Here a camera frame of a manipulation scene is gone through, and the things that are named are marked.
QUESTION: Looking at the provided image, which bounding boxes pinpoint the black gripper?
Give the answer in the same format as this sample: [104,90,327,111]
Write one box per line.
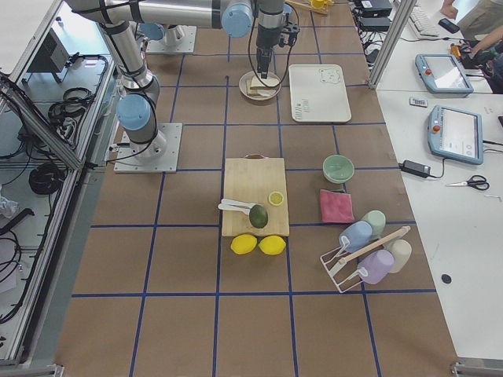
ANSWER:
[255,0,299,78]

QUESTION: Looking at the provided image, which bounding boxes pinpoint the bread slice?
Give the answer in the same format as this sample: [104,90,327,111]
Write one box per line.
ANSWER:
[250,75,280,90]
[245,79,277,97]

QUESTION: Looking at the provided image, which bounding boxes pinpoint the beige round plate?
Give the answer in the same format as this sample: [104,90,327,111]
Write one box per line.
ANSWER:
[239,71,281,101]

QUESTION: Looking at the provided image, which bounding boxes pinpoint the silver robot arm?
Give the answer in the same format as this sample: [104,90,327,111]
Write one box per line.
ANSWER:
[139,23,185,46]
[68,1,299,162]

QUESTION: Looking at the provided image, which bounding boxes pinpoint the wooden mug rack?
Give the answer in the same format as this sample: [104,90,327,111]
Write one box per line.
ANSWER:
[286,0,331,16]

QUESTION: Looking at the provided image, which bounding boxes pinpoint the cream bear tray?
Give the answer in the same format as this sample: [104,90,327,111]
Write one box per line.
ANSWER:
[288,64,352,123]

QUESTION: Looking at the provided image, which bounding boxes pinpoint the yellow mug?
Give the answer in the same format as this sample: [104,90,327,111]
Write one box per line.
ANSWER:
[310,0,333,13]

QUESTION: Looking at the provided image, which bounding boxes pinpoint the wooden cutting board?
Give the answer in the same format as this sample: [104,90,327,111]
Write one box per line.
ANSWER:
[222,157,290,236]

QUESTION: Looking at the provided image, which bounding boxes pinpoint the light green bowl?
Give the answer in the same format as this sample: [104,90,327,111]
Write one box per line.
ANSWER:
[322,155,354,184]

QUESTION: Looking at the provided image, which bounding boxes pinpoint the lemon slice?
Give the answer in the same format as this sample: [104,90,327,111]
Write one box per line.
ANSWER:
[268,191,285,207]

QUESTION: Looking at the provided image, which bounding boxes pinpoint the white plastic spoon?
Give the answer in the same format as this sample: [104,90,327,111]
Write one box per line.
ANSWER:
[218,203,250,216]

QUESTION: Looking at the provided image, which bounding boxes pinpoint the avocado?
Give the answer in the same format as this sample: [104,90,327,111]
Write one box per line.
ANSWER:
[248,204,269,229]

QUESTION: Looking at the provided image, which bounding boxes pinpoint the pink cloth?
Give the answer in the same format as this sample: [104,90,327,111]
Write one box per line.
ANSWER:
[320,189,354,224]

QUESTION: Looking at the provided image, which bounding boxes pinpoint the teach pendant far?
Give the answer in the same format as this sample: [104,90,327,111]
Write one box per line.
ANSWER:
[415,54,474,96]

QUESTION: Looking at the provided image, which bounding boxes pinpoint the teach pendant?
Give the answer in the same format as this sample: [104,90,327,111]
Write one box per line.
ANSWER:
[415,54,474,96]
[427,105,483,165]

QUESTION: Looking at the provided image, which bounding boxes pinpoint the whole yellow lemon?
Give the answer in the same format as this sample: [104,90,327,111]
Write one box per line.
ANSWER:
[230,234,258,255]

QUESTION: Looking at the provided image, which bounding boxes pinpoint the black power adapter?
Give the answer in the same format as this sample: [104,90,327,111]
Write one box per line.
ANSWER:
[398,159,431,178]

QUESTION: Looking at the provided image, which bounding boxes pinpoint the green cup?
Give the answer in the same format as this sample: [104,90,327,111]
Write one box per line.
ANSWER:
[361,210,386,240]

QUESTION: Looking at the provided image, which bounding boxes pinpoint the blue cup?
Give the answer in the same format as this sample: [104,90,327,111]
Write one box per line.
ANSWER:
[339,221,373,253]

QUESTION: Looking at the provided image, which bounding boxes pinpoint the teach pendant near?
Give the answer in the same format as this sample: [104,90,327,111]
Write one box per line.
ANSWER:
[427,105,483,165]

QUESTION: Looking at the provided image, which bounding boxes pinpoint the purple cup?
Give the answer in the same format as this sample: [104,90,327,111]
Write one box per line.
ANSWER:
[357,249,395,284]

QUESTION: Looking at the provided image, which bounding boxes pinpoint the cream cup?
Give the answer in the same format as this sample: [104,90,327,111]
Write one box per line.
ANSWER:
[384,239,412,273]

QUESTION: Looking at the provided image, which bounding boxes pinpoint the scissors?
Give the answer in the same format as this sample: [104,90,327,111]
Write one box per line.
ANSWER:
[446,174,490,191]

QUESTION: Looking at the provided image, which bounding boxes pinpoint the white wire cup rack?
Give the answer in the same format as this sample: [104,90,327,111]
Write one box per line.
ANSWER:
[320,225,410,294]

